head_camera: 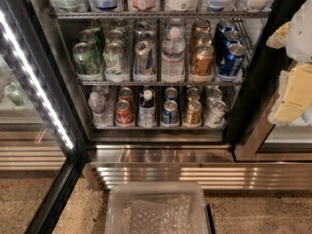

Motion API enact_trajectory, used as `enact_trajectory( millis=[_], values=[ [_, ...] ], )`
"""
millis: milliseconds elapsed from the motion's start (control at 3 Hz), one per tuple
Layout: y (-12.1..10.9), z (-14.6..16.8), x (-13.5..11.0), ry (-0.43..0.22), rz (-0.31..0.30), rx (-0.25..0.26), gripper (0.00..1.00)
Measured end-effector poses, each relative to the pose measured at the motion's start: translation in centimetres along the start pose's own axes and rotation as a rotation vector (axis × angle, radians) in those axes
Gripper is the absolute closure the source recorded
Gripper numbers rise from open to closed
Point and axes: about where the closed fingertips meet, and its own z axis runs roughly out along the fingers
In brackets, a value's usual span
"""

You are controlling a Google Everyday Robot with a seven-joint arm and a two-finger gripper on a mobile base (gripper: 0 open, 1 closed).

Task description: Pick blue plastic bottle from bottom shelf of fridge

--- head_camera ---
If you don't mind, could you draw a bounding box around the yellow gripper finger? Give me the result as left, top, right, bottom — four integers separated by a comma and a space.
273, 63, 312, 123
266, 22, 290, 49

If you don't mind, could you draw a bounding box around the dark blue plastic bottle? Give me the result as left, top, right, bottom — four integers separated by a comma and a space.
139, 90, 156, 128

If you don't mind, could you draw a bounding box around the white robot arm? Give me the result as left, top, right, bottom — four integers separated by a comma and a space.
266, 0, 312, 125

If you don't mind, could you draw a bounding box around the blue can front middle shelf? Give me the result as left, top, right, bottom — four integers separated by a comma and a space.
218, 44, 246, 82

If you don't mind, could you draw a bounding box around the gold can front middle shelf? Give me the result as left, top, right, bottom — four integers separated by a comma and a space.
189, 44, 215, 82

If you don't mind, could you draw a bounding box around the clear water bottle middle shelf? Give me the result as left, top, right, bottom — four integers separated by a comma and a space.
161, 27, 186, 83

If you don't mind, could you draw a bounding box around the clear water bottle shelf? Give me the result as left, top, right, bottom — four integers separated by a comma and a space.
88, 92, 112, 128
161, 27, 186, 83

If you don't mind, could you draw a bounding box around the green can front middle shelf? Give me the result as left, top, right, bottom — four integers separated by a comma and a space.
72, 42, 100, 81

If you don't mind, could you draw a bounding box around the clear water bottle bottom shelf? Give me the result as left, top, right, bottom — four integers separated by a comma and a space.
88, 92, 112, 128

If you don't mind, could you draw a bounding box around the open glass fridge door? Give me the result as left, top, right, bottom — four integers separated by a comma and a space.
0, 0, 86, 234

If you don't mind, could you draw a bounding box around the silver soda can back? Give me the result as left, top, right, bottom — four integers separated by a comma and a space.
206, 88, 222, 102

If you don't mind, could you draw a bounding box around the silver soda can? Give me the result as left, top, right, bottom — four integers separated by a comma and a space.
205, 99, 226, 128
206, 88, 222, 102

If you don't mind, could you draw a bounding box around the silver soda can front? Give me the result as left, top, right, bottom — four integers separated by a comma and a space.
205, 99, 226, 128

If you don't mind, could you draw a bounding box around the gold soda can back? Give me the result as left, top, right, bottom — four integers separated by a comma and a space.
186, 87, 200, 101

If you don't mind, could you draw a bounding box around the gold soda can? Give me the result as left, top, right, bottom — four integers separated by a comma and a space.
186, 87, 200, 101
183, 100, 202, 126

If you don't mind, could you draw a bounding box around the gold soda can front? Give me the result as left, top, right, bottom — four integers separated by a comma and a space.
183, 100, 202, 126

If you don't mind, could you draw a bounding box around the blue soda can back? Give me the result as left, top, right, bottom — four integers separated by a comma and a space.
164, 87, 178, 101

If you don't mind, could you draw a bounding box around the blue soda can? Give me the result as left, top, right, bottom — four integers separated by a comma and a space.
164, 87, 178, 101
161, 100, 179, 125

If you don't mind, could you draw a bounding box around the blue soda can front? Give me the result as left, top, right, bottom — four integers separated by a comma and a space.
161, 100, 179, 125

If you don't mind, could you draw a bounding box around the silver blue slim can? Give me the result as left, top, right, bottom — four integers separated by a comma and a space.
134, 41, 156, 82

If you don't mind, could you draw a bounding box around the red soda can back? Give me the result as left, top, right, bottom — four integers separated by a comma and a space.
118, 87, 134, 103

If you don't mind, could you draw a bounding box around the red soda can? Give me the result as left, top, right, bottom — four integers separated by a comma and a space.
118, 87, 134, 103
115, 99, 134, 127

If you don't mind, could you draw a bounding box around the white green can front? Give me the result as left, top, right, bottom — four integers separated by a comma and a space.
103, 43, 128, 82

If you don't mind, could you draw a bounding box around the red soda can front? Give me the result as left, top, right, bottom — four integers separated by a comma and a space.
115, 99, 134, 127

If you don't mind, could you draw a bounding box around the clear plastic bin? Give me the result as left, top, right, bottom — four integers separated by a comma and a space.
105, 181, 212, 234

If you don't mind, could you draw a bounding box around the white LED light strip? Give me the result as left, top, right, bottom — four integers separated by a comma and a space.
0, 11, 74, 149

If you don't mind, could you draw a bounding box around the middle wire shelf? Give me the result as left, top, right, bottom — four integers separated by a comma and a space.
79, 81, 243, 87

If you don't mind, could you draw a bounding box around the wire shelf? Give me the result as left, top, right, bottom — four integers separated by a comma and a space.
79, 81, 243, 87
48, 11, 270, 20

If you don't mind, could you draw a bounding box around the upper wire shelf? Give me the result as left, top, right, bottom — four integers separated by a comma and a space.
48, 11, 270, 20

